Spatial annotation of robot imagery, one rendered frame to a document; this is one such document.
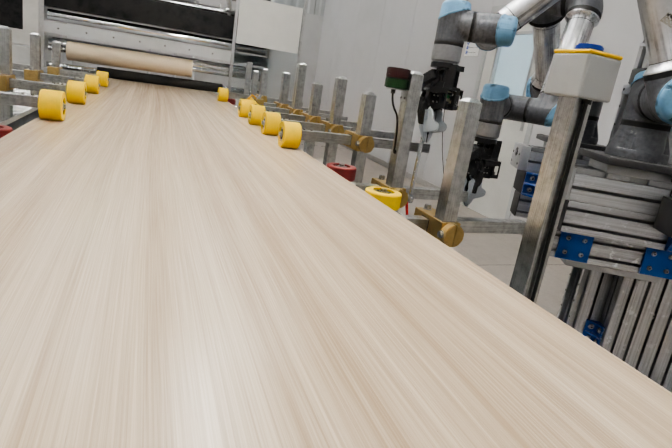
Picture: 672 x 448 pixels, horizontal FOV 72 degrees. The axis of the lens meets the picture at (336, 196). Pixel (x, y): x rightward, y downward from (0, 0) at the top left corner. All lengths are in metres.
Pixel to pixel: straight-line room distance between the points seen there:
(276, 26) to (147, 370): 3.43
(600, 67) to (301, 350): 0.61
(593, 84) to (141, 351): 0.69
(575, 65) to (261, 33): 3.05
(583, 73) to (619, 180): 0.69
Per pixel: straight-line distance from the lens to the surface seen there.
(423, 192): 1.35
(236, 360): 0.39
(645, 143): 1.45
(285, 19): 3.72
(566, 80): 0.81
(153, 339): 0.41
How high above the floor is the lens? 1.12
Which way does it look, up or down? 14 degrees down
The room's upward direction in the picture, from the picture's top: 9 degrees clockwise
